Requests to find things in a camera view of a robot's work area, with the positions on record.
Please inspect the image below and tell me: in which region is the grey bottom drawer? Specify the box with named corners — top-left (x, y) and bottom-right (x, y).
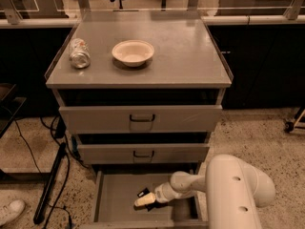
top-left (79, 171), bottom-right (209, 229)

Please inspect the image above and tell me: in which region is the grey drawer cabinet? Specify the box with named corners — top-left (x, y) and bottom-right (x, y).
top-left (44, 10), bottom-right (234, 183)

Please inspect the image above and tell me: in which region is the black floor bar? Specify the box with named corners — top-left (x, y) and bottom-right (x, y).
top-left (33, 143), bottom-right (66, 224)

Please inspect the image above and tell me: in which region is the grey drawer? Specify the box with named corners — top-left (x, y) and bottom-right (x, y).
top-left (78, 143), bottom-right (209, 164)
top-left (79, 171), bottom-right (209, 229)
top-left (59, 105), bottom-right (222, 134)

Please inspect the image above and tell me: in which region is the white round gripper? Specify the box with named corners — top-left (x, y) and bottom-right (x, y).
top-left (134, 182), bottom-right (191, 207)

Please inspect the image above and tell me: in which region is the grey top drawer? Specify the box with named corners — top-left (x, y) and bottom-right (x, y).
top-left (59, 105), bottom-right (222, 134)

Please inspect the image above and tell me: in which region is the white sneaker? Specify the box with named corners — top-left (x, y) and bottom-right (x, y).
top-left (0, 199), bottom-right (26, 226)

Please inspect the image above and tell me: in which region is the black cable on floor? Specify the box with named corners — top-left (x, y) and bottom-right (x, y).
top-left (13, 115), bottom-right (91, 229)

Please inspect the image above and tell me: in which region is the glass partition railing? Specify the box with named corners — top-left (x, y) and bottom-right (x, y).
top-left (0, 0), bottom-right (305, 27)

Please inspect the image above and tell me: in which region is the grey middle drawer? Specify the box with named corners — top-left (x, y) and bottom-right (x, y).
top-left (78, 143), bottom-right (209, 164)

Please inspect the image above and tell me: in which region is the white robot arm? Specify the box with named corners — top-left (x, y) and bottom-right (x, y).
top-left (134, 155), bottom-right (275, 229)

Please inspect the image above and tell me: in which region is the silver soda can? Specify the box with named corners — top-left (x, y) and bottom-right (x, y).
top-left (69, 38), bottom-right (91, 69)

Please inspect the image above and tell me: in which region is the dark blue rxbar wrapper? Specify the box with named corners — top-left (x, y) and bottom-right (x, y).
top-left (137, 188), bottom-right (157, 212)

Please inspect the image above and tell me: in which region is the wheeled cart base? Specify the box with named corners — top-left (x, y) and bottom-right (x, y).
top-left (284, 107), bottom-right (305, 133)

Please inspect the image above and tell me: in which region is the white ceramic bowl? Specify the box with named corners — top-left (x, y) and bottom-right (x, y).
top-left (112, 40), bottom-right (154, 67)

